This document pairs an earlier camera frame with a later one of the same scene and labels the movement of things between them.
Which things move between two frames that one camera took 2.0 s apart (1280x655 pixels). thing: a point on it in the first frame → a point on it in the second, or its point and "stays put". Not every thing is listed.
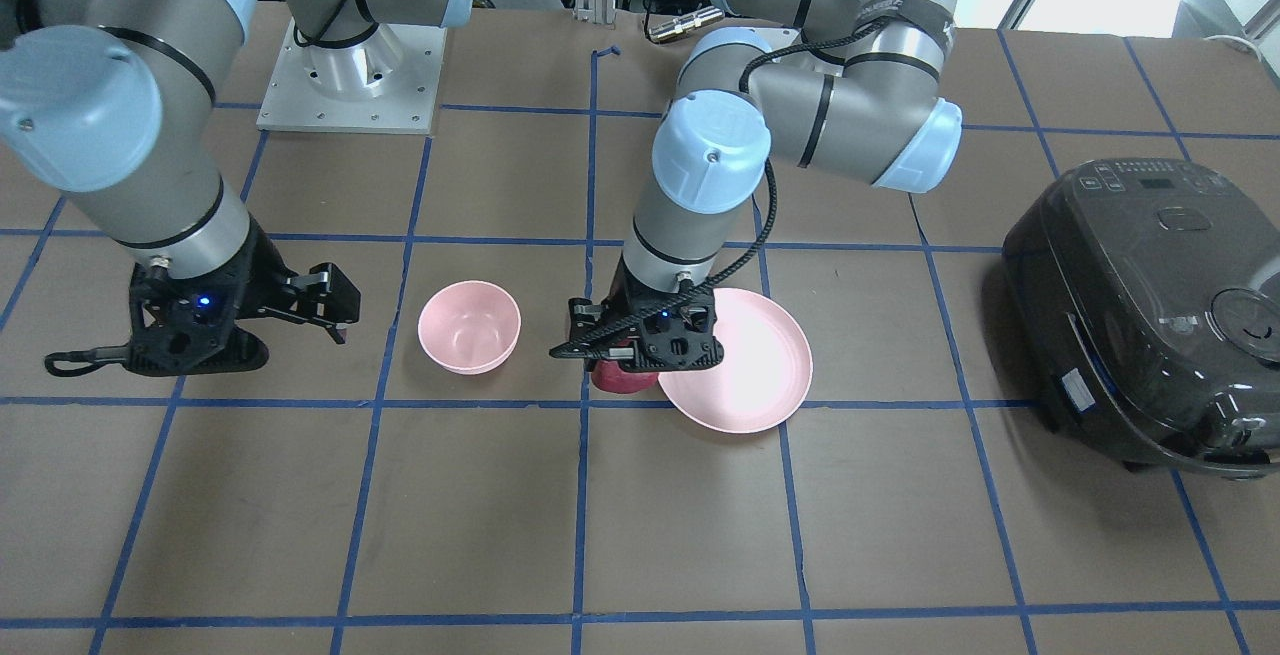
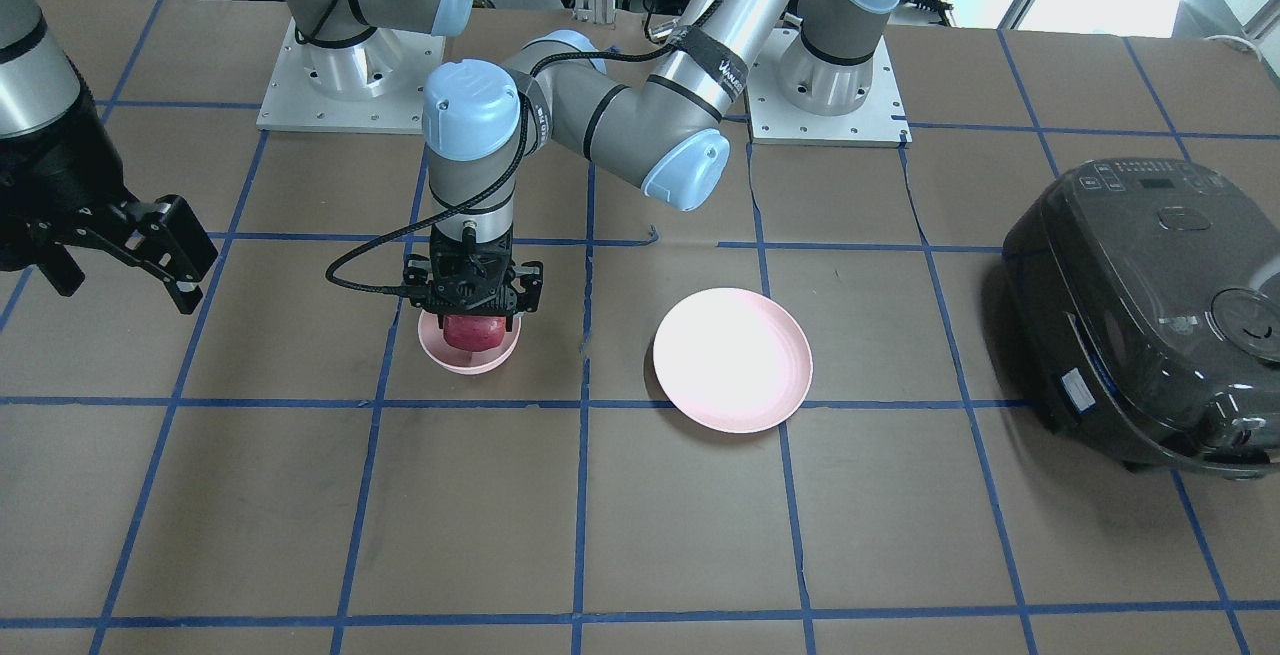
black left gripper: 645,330 → 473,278
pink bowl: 470,327 stays put
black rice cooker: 1148,294 stays put
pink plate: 764,377 stays put
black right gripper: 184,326 → 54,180
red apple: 610,375 → 472,332
